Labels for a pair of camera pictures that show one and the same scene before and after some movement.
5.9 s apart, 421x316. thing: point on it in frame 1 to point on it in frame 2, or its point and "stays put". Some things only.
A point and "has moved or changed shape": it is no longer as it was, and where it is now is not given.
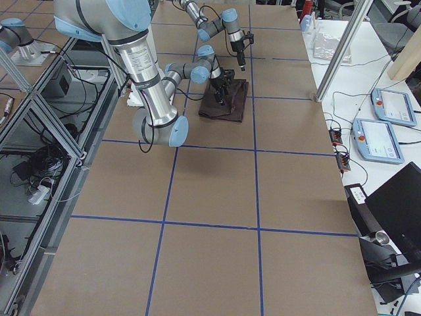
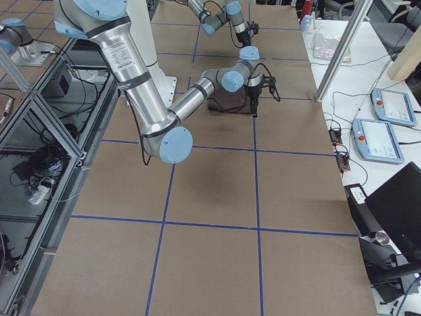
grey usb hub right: (343, 162) stays put
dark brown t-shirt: (233, 108) has moved or changed shape
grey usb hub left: (336, 136) stays put
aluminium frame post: (363, 6) stays put
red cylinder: (308, 7) stays put
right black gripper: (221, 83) to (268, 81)
